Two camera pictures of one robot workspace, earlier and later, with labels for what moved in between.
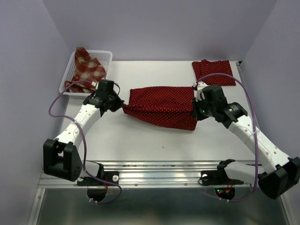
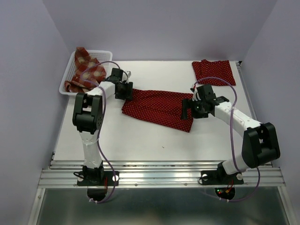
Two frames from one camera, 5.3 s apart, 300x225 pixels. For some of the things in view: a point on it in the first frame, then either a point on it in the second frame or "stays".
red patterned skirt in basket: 88,72 stays
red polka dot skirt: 202,68 stays
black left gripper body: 115,101 to 125,91
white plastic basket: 104,57 stays
